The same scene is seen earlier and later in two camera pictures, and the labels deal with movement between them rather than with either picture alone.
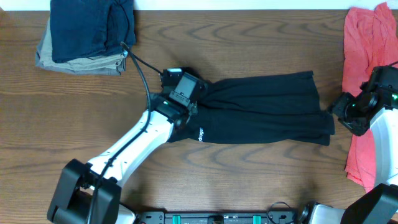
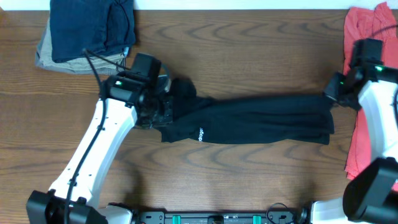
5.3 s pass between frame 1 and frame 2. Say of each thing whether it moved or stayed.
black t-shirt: moved
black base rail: stayed
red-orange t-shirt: stayed
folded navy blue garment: stayed
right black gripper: moved
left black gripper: moved
